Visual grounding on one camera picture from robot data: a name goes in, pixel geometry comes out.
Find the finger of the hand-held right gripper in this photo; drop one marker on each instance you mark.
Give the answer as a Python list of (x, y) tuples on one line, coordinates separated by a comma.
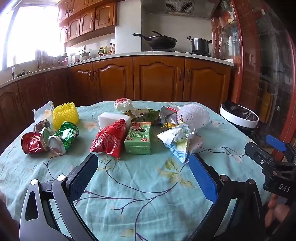
[(275, 142), (259, 154)]

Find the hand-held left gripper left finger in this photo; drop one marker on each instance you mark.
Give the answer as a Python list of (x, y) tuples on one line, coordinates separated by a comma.
[(83, 176)]

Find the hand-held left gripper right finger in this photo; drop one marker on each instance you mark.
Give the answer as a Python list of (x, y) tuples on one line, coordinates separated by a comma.
[(204, 178)]

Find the white bin with black bag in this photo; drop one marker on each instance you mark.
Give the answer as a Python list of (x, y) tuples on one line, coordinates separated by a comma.
[(240, 117)]

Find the yellow snack wrapper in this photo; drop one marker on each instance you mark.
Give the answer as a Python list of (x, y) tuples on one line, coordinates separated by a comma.
[(168, 125)]

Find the green milk carton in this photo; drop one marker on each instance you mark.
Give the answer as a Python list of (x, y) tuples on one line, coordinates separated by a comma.
[(138, 139)]

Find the person's right hand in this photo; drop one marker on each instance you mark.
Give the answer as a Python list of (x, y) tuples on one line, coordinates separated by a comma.
[(278, 214)]

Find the crushed green can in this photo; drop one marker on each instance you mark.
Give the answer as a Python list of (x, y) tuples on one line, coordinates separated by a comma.
[(63, 139)]

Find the blue and white crumpled wrapper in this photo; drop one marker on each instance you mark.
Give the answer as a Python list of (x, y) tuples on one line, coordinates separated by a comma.
[(180, 141)]

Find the red snack packet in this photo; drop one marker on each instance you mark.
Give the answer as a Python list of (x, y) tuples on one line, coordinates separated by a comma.
[(108, 139)]

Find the turquoise floral tablecloth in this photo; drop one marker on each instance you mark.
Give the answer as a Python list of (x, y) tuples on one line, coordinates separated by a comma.
[(138, 190)]

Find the crushed red can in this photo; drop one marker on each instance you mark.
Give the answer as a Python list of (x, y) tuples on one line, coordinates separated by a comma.
[(34, 143)]

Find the white foam fruit net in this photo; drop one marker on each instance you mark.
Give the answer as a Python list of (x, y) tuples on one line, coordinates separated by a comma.
[(194, 115)]

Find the yellow foam fruit net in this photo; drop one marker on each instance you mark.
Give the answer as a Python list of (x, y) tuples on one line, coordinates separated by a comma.
[(66, 114)]

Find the white foam block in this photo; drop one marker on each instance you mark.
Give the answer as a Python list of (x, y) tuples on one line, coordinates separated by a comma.
[(111, 118)]

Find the small dark crumpled wrapper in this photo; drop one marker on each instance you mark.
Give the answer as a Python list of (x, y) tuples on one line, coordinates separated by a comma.
[(41, 125)]

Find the red framed glass cabinet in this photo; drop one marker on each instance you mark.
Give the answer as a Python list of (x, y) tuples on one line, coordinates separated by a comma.
[(259, 74)]

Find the silver and red foil wrapper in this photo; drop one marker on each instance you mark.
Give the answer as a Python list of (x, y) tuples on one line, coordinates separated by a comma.
[(168, 114)]

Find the clear plastic bag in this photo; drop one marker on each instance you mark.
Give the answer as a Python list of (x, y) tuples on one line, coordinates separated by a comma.
[(42, 111)]

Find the red and white crumpled wrapper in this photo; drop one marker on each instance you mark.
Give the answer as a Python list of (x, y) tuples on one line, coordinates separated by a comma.
[(123, 104)]

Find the green crumpled snack wrapper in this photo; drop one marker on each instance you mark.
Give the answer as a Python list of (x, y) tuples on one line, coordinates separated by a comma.
[(145, 115)]

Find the wooden base cabinets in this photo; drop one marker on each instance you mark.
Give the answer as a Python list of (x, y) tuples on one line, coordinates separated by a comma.
[(143, 80)]

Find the white lidded jar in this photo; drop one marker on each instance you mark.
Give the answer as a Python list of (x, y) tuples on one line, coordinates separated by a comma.
[(84, 56)]

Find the steel cooking pot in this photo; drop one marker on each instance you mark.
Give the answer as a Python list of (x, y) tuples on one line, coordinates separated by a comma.
[(199, 44)]

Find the row of condiment bottles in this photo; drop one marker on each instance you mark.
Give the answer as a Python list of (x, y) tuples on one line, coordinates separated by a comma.
[(106, 49)]

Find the white slim bottle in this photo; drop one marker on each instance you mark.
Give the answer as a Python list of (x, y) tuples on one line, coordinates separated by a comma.
[(13, 68)]

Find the white kitchen countertop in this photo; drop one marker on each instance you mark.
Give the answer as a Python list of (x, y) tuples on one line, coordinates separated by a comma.
[(138, 55)]

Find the black wok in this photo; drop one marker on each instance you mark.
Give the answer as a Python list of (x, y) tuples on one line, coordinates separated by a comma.
[(159, 41)]

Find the range hood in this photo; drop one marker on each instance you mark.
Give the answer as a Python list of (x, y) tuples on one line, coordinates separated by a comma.
[(178, 8)]

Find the wooden wall cabinets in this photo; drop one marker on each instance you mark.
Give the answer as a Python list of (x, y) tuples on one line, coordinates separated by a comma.
[(86, 19)]

